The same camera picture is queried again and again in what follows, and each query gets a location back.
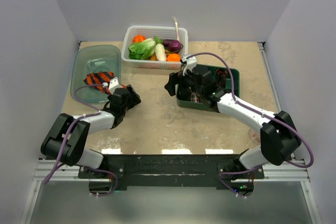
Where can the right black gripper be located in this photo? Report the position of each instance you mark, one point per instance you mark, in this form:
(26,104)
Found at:
(174,80)

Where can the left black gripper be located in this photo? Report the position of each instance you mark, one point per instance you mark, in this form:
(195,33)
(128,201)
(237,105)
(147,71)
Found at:
(134,99)

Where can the orange navy striped tie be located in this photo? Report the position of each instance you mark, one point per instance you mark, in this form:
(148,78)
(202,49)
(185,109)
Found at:
(97,79)

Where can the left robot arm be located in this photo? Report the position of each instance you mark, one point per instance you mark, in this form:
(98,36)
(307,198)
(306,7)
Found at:
(66,140)

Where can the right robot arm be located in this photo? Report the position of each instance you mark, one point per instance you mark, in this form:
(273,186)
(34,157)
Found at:
(277,132)

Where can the paper tape roll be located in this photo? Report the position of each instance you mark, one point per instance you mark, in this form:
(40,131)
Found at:
(254,136)

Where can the orange fruit front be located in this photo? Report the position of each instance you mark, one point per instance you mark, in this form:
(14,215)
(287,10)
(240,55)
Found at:
(173,58)

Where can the colourful rolled tie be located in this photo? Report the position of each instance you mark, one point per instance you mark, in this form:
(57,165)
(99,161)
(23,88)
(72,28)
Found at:
(194,98)

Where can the white radish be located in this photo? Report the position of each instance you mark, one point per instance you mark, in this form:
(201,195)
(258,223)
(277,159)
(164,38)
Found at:
(160,52)

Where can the purple onion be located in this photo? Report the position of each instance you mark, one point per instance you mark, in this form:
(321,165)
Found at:
(174,46)

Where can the green lettuce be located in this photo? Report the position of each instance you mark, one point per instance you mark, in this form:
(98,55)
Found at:
(143,50)

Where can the white perforated basket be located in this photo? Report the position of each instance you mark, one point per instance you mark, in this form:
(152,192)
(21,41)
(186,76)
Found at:
(159,33)

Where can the black orange rolled tie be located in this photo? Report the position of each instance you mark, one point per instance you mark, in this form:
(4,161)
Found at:
(220,77)

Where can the orange pepper back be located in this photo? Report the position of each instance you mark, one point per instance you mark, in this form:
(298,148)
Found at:
(138,38)

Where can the clear teal plastic container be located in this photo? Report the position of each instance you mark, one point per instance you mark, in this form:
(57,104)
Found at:
(92,59)

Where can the garlic stalk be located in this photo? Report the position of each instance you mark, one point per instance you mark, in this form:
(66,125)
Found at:
(176,28)

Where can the green compartment tray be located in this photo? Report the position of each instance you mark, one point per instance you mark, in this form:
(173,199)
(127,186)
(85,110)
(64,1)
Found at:
(183,94)

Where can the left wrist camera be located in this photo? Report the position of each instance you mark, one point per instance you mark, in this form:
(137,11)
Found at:
(111,86)

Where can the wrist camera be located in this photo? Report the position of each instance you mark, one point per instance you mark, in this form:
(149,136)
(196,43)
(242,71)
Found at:
(188,62)
(111,86)

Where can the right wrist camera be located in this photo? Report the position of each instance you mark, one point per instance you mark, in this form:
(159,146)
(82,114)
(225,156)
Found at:
(188,62)

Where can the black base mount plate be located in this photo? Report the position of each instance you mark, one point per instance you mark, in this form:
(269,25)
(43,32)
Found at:
(206,170)

